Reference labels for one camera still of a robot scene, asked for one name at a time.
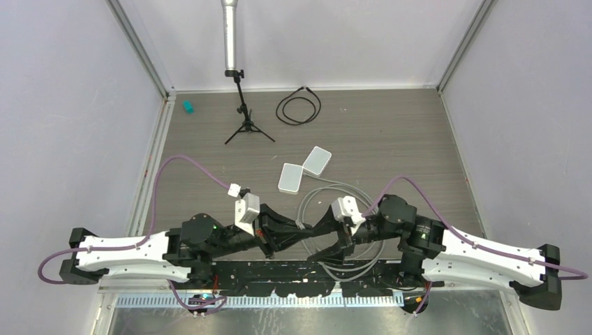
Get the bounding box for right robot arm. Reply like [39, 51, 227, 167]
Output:
[309, 195, 562, 311]

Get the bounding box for teal small block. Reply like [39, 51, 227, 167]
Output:
[182, 100, 194, 114]

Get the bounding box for white slotted cable duct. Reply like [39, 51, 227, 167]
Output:
[114, 292, 404, 308]

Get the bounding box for white network switch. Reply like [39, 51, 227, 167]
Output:
[277, 163, 304, 195]
[302, 146, 332, 177]

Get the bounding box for black cable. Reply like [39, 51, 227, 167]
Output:
[276, 86, 323, 126]

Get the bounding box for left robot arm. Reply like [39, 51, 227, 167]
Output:
[59, 200, 314, 289]

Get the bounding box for black tripod stand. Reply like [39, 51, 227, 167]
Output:
[224, 70, 275, 144]

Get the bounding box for grey ethernet cable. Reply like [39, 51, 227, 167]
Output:
[295, 175, 387, 283]

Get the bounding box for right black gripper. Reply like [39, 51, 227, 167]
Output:
[306, 202, 401, 265]

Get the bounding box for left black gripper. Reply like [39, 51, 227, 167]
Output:
[209, 204, 313, 260]

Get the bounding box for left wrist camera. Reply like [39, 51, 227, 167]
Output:
[228, 183, 260, 237]

